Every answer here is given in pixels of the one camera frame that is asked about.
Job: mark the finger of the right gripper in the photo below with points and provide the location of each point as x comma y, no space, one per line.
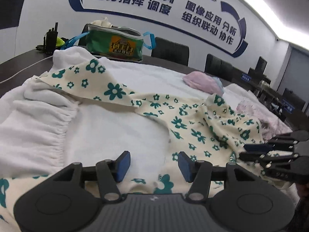
273,144
265,159

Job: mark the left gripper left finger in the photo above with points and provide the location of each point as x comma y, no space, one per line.
109,173

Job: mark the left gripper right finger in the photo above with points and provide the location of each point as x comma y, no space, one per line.
197,173

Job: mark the cream green-flower garment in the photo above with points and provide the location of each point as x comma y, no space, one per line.
240,199

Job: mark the green zipper bag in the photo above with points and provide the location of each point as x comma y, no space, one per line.
117,42

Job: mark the pink floral garment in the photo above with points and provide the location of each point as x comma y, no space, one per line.
271,125

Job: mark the white terry towel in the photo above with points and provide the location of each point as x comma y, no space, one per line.
87,109

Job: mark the pink garment blue trim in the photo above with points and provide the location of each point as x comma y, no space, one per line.
203,82

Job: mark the black office chair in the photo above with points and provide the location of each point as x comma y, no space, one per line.
171,51
218,68

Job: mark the yellow-green object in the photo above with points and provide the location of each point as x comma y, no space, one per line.
59,42

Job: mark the black walkie-talkie charger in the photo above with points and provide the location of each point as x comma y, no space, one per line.
49,41

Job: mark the cream cloth on chair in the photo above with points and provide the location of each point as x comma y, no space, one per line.
102,23

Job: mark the black wall screen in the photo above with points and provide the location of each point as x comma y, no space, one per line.
10,11

